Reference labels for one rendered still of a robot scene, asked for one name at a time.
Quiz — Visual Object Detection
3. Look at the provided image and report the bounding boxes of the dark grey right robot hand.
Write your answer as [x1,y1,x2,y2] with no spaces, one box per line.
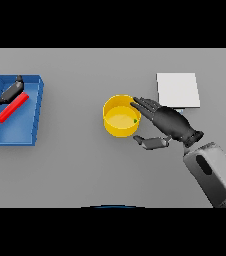
[130,96,205,151]

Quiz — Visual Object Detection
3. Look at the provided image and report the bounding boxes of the red beaker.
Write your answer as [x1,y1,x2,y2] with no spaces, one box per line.
[0,92,30,124]

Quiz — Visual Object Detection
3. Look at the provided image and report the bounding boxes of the yellow bowl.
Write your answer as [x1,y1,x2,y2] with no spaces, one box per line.
[102,94,142,138]

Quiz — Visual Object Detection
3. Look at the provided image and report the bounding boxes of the pale square scale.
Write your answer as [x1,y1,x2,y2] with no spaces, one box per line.
[156,72,202,110]

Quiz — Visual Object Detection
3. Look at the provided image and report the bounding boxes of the blue tray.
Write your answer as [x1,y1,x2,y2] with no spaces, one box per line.
[0,74,45,147]

